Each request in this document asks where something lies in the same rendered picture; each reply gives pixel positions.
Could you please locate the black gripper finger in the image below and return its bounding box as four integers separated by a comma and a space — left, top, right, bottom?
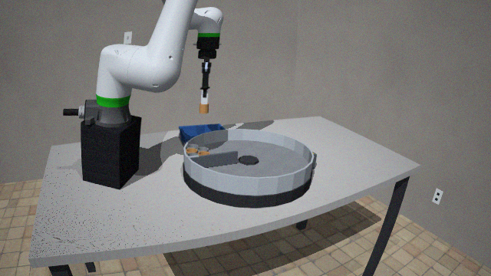
200, 62, 211, 104

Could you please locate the blue crate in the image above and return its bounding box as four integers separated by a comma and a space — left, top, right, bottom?
179, 123, 225, 147

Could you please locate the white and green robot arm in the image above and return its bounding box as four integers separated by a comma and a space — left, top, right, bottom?
63, 0, 223, 128

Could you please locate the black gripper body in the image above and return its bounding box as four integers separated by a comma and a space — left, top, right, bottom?
198, 50, 216, 67

